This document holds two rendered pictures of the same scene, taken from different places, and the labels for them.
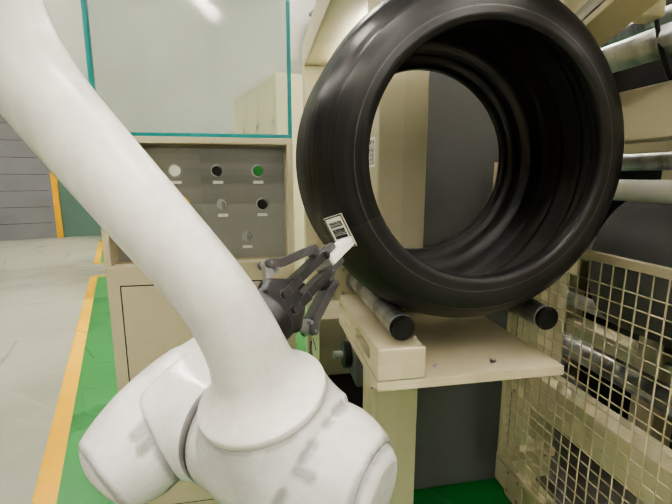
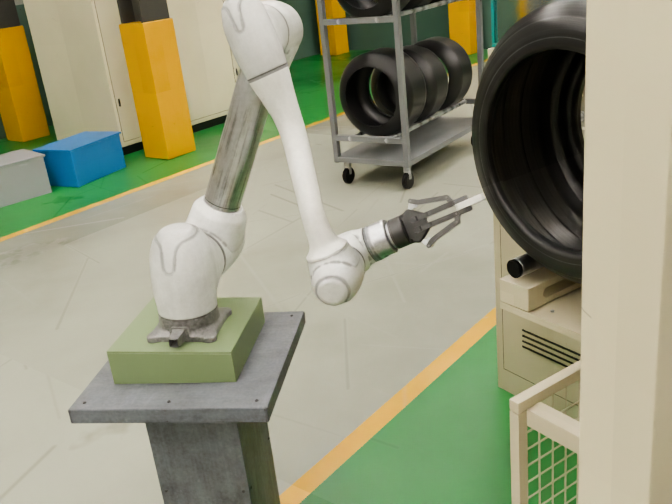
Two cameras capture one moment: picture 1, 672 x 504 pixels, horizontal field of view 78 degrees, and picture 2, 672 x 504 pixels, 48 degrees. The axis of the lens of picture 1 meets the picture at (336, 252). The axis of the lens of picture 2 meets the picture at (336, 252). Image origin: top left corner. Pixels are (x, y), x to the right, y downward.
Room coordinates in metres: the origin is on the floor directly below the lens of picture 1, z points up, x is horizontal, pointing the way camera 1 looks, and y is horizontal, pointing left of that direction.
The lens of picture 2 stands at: (-0.28, -1.43, 1.62)
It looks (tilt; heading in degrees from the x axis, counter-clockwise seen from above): 22 degrees down; 68
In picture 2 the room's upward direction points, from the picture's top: 6 degrees counter-clockwise
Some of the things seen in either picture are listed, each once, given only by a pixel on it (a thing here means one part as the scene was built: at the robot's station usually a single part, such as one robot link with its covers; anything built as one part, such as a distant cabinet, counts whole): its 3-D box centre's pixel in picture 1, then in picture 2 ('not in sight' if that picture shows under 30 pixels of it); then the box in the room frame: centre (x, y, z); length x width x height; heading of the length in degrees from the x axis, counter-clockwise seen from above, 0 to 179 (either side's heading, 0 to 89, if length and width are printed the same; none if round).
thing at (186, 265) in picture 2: not in sight; (183, 266); (0.04, 0.40, 0.90); 0.18 x 0.16 x 0.22; 54
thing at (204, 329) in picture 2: not in sight; (187, 320); (0.01, 0.38, 0.77); 0.22 x 0.18 x 0.06; 58
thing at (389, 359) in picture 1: (374, 328); (565, 271); (0.86, -0.08, 0.83); 0.36 x 0.09 x 0.06; 10
